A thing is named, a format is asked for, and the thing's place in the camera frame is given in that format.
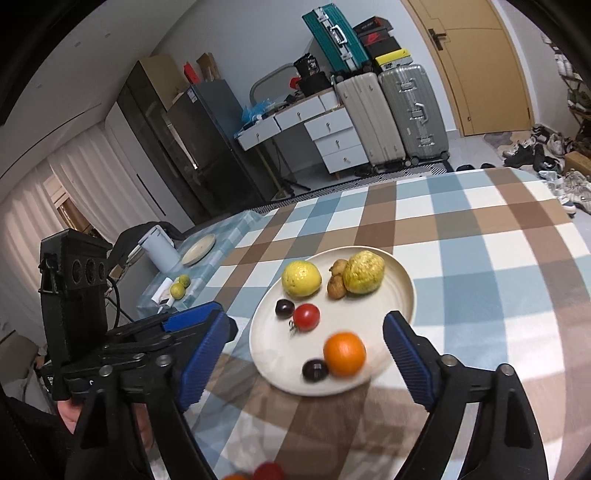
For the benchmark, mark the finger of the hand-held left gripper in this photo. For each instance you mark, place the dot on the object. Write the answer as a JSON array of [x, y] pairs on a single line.
[[189, 318], [143, 347]]

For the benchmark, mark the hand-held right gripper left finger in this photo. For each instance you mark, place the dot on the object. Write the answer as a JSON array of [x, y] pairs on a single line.
[[203, 357]]

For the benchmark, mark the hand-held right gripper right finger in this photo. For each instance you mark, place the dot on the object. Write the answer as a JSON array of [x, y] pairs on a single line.
[[408, 362]]

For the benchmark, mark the large cream plate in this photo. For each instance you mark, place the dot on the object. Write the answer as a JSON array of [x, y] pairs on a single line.
[[369, 318]]

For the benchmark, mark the orange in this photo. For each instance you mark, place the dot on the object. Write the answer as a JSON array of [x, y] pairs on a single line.
[[238, 477], [344, 353]]

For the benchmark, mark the dark purple plum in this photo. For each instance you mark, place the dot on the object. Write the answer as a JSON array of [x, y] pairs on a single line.
[[315, 370], [285, 308]]

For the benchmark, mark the bumpy yellow-green citrus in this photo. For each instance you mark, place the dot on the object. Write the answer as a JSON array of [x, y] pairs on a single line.
[[364, 272]]

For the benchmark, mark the brown ginger root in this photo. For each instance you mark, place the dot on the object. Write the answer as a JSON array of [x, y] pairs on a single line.
[[336, 287]]

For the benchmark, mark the red tomato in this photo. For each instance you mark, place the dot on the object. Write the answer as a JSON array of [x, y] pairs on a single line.
[[306, 317], [268, 471]]

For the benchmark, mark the smooth yellow lemon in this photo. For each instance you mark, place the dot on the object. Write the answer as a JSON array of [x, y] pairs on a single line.
[[300, 279]]

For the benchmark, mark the small brown fruit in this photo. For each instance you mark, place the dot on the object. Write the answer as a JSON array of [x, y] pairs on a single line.
[[339, 266]]

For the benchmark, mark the person's left forearm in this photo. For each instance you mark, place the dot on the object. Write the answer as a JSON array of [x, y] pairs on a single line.
[[27, 438]]

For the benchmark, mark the person's left hand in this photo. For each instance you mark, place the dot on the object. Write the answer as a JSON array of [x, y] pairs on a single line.
[[69, 415]]

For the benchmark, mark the small yellow lemon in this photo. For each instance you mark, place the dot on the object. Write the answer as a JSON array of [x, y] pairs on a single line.
[[177, 290]]

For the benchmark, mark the white handheld device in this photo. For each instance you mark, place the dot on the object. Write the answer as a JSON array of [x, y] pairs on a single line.
[[165, 297]]

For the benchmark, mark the small green lime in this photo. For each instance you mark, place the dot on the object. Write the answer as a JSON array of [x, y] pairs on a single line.
[[184, 280]]

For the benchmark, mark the small cream plate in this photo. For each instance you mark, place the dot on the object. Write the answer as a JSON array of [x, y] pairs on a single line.
[[198, 249]]

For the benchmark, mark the white kettle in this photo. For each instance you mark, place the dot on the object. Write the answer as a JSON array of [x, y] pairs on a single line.
[[159, 249]]

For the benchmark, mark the brown and blue checked tablecloth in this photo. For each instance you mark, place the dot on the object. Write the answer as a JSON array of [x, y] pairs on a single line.
[[461, 277]]

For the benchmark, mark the white curtain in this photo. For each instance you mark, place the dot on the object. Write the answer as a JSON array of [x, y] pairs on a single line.
[[55, 194]]

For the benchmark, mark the black tripod stand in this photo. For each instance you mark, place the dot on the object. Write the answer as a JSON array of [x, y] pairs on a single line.
[[286, 180]]

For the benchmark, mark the grey refrigerator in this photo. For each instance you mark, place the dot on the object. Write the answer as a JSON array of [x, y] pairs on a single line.
[[217, 138]]

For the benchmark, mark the dark glossy cabinet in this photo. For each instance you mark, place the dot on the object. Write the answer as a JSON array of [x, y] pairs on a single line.
[[152, 129]]

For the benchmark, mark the blue plastic bag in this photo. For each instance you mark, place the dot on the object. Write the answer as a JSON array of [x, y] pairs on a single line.
[[256, 110]]

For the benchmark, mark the white desk with drawers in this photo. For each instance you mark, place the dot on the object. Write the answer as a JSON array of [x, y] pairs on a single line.
[[332, 134]]

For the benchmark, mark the cardboard boxes on refrigerator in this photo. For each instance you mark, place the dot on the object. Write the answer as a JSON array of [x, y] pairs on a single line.
[[161, 78]]

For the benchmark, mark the beige suitcase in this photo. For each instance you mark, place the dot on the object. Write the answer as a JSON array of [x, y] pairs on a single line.
[[369, 120]]

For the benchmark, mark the grey door rug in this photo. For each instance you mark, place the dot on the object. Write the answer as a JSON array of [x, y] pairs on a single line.
[[508, 137]]

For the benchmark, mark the silver suitcase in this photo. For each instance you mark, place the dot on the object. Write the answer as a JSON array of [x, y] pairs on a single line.
[[415, 115]]

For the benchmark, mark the pile of shoes on floor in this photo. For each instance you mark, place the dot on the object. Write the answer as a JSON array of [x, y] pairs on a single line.
[[554, 157]]

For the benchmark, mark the brown cardboard box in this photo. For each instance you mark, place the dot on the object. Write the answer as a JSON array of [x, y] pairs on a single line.
[[579, 160]]

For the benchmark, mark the black bag on desk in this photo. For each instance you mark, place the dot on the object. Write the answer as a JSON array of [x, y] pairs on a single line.
[[316, 84]]

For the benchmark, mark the small black printed box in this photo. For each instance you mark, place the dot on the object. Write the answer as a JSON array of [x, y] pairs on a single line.
[[307, 64]]

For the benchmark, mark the wooden door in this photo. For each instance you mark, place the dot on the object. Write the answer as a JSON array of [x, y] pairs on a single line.
[[480, 69]]

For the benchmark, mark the metal shoe rack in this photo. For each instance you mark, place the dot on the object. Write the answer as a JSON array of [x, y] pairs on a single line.
[[577, 101]]

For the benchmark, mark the teal suitcase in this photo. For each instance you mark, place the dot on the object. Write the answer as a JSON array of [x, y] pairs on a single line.
[[332, 37]]

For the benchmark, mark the plain black shoe box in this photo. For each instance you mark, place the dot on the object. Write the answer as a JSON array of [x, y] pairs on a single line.
[[383, 47]]

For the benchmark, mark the black and red shoe box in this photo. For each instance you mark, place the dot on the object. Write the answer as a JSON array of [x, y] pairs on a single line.
[[378, 35]]

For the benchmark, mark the white shoes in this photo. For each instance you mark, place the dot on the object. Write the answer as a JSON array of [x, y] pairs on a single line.
[[564, 63]]

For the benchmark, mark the grey arched frame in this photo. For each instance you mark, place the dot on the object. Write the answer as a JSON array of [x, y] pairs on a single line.
[[263, 81]]

